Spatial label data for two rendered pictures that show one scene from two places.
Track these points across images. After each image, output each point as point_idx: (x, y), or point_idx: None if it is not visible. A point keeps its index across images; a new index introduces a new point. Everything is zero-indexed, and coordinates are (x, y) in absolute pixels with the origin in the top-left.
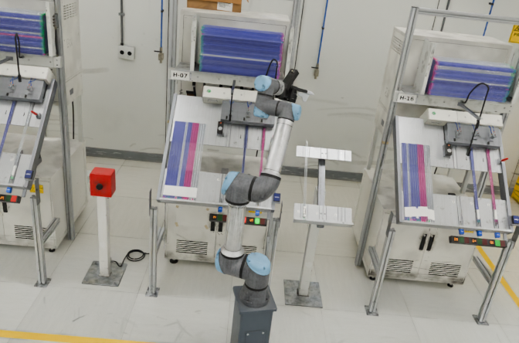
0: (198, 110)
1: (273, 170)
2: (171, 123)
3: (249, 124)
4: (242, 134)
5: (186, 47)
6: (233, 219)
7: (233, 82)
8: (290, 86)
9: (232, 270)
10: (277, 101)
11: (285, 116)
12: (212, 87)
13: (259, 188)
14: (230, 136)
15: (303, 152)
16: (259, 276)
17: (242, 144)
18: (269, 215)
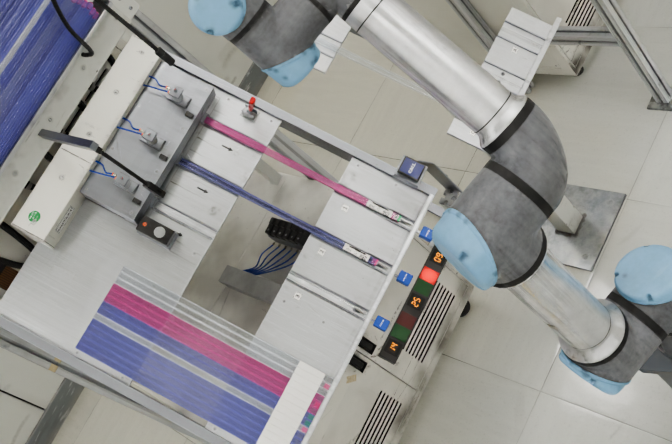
0: (70, 271)
1: (504, 105)
2: (80, 360)
3: (181, 151)
4: (198, 184)
5: None
6: (555, 288)
7: (49, 135)
8: None
9: (644, 354)
10: None
11: None
12: (28, 204)
13: (543, 169)
14: (189, 215)
15: (323, 52)
16: None
17: (225, 194)
18: (439, 210)
